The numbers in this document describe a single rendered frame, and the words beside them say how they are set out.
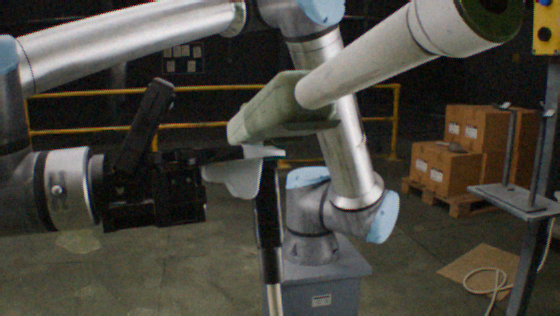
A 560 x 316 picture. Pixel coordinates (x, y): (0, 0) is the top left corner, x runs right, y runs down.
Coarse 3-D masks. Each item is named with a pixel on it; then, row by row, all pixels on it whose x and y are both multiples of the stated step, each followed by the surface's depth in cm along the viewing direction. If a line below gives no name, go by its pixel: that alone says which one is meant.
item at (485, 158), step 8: (488, 152) 318; (496, 152) 320; (504, 152) 324; (480, 160) 321; (488, 160) 317; (496, 160) 322; (504, 160) 327; (480, 168) 321; (488, 168) 320; (496, 168) 324; (480, 176) 322; (488, 176) 322; (496, 176) 327; (480, 184) 323; (488, 184) 324
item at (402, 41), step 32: (416, 0) 12; (448, 0) 10; (480, 0) 10; (512, 0) 11; (384, 32) 15; (416, 32) 13; (448, 32) 11; (480, 32) 11; (512, 32) 11; (352, 64) 18; (384, 64) 16; (416, 64) 15; (256, 96) 34; (288, 96) 27; (320, 96) 23; (256, 128) 36; (288, 128) 27; (320, 128) 28; (256, 224) 44
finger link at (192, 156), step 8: (176, 152) 38; (184, 152) 39; (192, 152) 39; (200, 152) 39; (208, 152) 39; (216, 152) 39; (224, 152) 40; (232, 152) 40; (240, 152) 41; (176, 160) 39; (192, 160) 39; (200, 160) 39; (208, 160) 39; (216, 160) 40; (224, 160) 40
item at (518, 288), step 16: (544, 112) 121; (544, 144) 122; (544, 160) 123; (544, 176) 123; (544, 192) 123; (528, 224) 131; (544, 224) 126; (528, 240) 131; (544, 240) 128; (528, 256) 130; (528, 272) 131; (512, 288) 138; (528, 288) 133; (512, 304) 138; (528, 304) 135
